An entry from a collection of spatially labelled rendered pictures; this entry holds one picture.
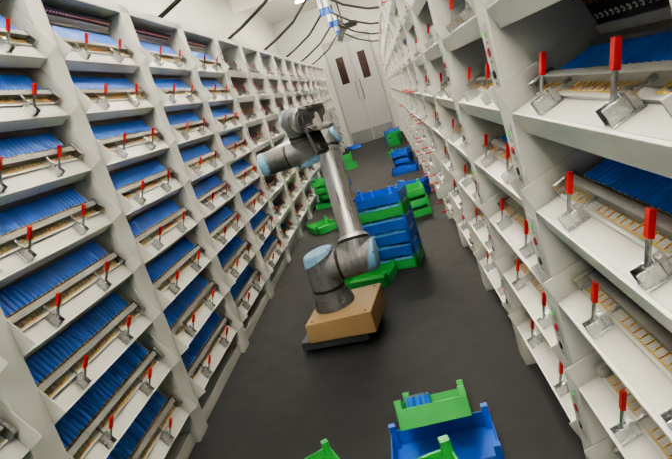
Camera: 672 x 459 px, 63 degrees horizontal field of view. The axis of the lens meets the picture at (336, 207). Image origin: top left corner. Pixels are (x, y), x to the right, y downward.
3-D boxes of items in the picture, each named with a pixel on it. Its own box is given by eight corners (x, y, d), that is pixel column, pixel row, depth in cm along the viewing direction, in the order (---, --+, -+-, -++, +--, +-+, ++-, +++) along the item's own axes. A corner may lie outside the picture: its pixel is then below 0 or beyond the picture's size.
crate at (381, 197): (352, 212, 319) (348, 199, 317) (361, 203, 337) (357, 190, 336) (400, 201, 308) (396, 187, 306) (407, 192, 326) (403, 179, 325)
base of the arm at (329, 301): (310, 316, 250) (303, 297, 248) (323, 298, 267) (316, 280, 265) (348, 309, 243) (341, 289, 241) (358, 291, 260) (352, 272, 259)
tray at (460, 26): (490, 33, 108) (448, -25, 106) (450, 51, 167) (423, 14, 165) (579, -37, 104) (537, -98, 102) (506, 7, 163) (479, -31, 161)
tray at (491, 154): (534, 217, 115) (496, 166, 113) (481, 172, 174) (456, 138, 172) (619, 158, 111) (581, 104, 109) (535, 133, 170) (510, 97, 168)
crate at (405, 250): (367, 262, 325) (363, 250, 323) (375, 250, 343) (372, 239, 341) (416, 253, 314) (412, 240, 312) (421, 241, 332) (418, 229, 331)
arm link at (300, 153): (296, 167, 213) (284, 137, 209) (323, 157, 211) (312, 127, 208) (292, 173, 204) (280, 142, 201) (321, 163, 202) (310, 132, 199)
